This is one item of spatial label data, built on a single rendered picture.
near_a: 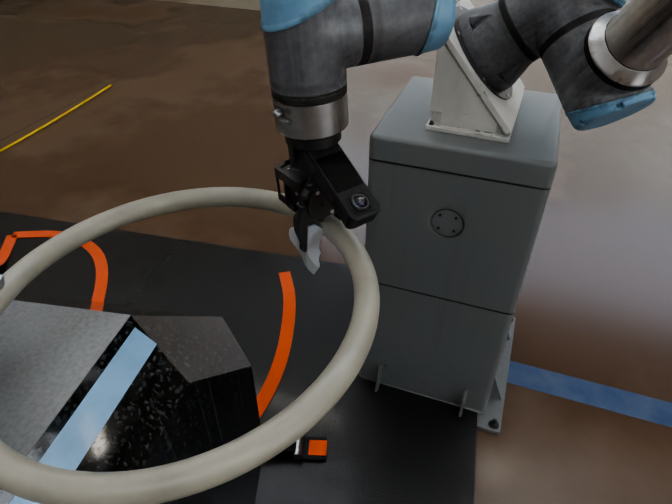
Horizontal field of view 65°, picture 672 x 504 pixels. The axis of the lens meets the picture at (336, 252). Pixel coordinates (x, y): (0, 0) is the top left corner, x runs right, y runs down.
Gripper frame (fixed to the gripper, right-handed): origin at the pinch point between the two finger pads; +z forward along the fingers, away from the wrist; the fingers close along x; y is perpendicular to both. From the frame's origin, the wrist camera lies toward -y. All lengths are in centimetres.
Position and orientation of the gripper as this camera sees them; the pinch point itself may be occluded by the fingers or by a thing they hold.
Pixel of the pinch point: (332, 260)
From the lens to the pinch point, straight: 76.4
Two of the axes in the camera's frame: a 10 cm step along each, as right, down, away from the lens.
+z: 0.6, 7.8, 6.2
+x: -8.0, 4.1, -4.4
